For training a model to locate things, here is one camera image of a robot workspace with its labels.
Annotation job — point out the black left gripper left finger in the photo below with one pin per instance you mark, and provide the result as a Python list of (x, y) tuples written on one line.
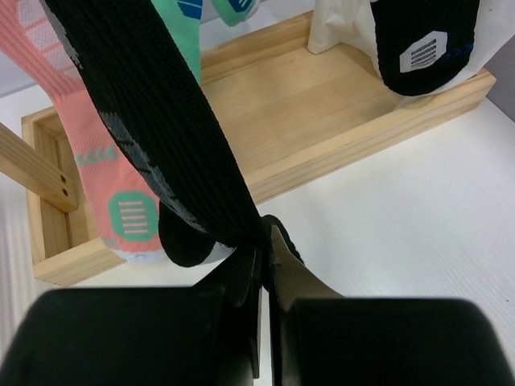
[(238, 328)]

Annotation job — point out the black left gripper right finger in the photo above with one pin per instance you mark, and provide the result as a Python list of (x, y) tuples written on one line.
[(289, 281)]

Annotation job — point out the black sock with blue trim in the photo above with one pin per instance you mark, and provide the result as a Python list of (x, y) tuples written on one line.
[(156, 112)]

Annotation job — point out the pink sock with green patches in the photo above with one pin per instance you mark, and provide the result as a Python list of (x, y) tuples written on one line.
[(124, 208)]

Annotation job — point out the mint green sock blue stripes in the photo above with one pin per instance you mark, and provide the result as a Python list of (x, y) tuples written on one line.
[(182, 19)]

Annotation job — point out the wooden hanger rack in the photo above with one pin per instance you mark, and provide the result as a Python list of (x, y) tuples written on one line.
[(290, 117)]

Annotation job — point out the white cloth bag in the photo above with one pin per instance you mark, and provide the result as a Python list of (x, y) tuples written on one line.
[(351, 23)]

